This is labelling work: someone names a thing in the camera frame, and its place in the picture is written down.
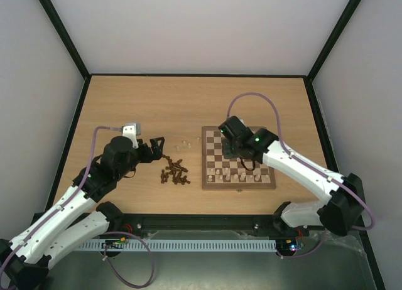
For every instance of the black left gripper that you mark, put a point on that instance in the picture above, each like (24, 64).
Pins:
(157, 152)

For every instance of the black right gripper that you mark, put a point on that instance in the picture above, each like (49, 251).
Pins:
(228, 149)

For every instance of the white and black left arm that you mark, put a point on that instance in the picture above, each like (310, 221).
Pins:
(78, 216)

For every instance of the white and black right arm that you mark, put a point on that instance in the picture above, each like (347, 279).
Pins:
(340, 198)

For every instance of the pile of dark chess pieces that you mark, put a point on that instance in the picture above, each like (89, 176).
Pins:
(174, 171)

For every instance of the wooden chessboard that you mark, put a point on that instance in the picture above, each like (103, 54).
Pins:
(212, 157)

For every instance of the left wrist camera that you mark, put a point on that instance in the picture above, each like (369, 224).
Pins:
(131, 131)

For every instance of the light blue cable duct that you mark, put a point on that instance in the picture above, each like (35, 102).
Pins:
(98, 245)

